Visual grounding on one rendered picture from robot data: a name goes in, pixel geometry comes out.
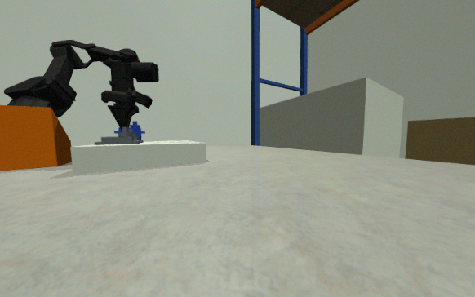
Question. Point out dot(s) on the blue micro servo with orange cable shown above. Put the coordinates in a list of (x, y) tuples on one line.
[(136, 129)]

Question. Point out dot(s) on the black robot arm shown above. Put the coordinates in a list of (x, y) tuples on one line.
[(52, 90)]

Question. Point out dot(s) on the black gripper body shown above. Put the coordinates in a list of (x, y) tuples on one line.
[(118, 94)]

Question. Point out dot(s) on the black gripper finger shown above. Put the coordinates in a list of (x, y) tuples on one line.
[(121, 114), (129, 118)]

